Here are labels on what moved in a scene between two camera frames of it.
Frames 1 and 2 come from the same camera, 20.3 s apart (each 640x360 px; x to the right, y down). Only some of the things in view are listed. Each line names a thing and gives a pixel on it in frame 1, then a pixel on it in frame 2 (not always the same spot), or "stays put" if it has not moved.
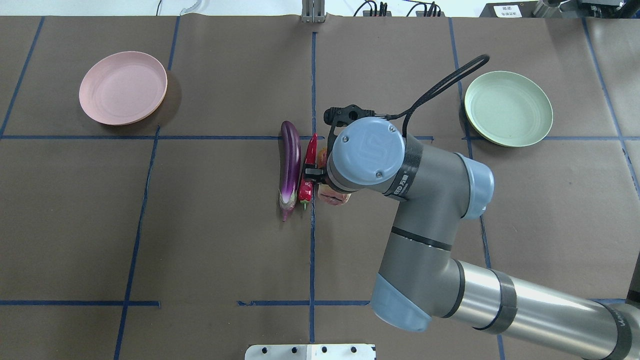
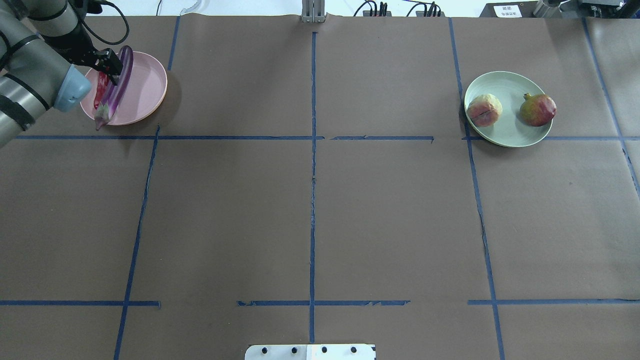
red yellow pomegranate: x=322 y=160 to x=537 y=110
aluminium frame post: x=313 y=11 stays put
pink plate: x=126 y=88 stays put
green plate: x=509 y=108 stays put
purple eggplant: x=290 y=163 to x=115 y=96
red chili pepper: x=306 y=188 to x=102 y=81
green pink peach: x=331 y=196 to x=485 y=110
